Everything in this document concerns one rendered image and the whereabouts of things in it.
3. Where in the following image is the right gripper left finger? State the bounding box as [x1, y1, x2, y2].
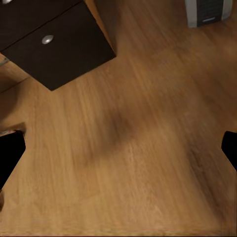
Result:
[0, 131, 26, 191]

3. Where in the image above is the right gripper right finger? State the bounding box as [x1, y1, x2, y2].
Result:
[221, 131, 237, 171]

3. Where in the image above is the desktop computer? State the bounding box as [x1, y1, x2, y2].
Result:
[185, 0, 233, 28]

